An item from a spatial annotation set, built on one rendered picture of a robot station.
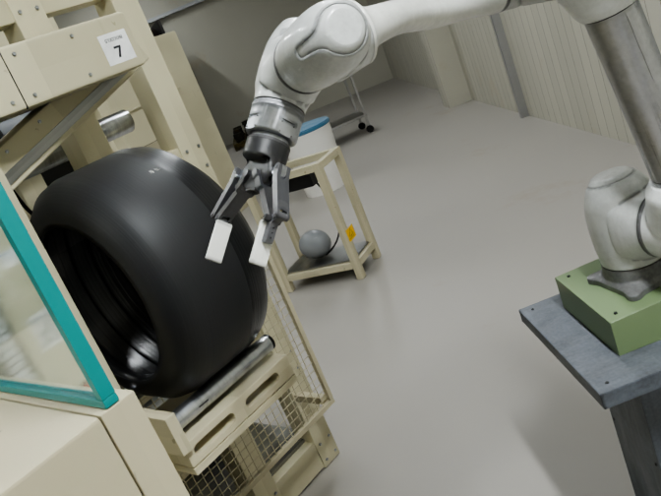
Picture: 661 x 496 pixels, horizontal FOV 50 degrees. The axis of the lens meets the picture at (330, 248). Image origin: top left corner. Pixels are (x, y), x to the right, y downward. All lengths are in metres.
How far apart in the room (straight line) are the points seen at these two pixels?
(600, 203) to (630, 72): 0.37
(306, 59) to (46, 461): 0.62
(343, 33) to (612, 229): 0.90
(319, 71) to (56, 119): 1.12
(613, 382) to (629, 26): 0.74
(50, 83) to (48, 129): 0.17
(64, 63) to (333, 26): 1.05
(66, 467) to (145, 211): 0.75
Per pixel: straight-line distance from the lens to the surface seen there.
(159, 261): 1.46
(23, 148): 1.99
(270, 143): 1.16
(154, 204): 1.51
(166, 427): 1.57
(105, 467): 0.87
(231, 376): 1.70
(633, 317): 1.72
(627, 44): 1.44
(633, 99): 1.48
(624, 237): 1.70
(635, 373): 1.68
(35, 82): 1.89
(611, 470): 2.46
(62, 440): 0.85
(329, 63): 1.03
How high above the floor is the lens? 1.58
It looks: 17 degrees down
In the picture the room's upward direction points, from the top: 22 degrees counter-clockwise
